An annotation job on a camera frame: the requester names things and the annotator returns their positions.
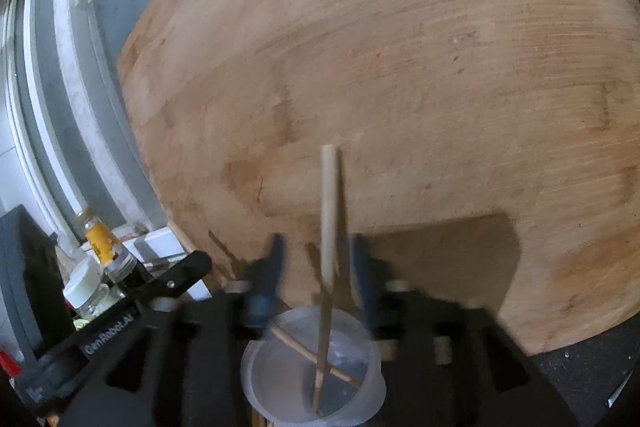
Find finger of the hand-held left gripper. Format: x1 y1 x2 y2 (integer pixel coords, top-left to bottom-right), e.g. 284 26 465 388
80 251 212 358

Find yellow label sauce bottle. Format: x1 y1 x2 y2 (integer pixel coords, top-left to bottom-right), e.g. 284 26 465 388
75 207 151 288

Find translucent plastic cup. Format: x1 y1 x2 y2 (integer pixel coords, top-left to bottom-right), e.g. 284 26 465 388
240 306 387 425

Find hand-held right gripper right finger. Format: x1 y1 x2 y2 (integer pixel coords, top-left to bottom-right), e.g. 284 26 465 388
350 234 581 427

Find dark grey box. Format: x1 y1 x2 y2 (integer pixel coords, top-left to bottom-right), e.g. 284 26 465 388
0 204 76 358

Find red object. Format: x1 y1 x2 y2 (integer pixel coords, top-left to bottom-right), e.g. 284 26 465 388
0 349 23 378

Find small white lid jar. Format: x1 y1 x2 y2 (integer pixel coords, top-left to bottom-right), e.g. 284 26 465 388
62 257 126 320

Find wooden chopstick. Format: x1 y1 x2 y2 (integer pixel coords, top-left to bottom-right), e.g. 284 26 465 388
270 324 362 389
310 144 342 413

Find white frame window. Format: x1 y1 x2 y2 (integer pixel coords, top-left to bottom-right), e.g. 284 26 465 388
0 0 236 258

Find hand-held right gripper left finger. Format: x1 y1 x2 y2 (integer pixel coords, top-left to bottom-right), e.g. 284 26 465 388
60 234 288 427

